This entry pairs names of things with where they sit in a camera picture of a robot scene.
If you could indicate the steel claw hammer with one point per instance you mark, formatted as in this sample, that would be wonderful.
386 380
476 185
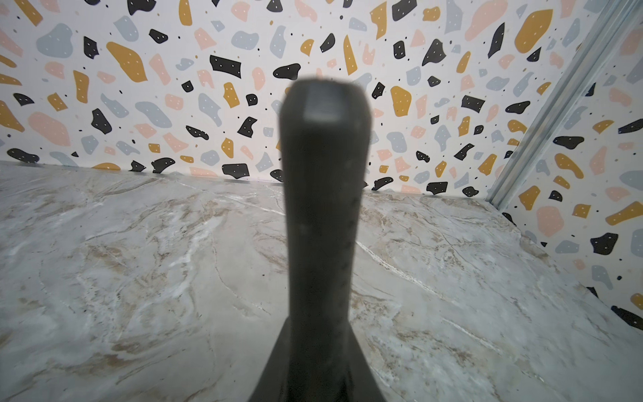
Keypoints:
325 129

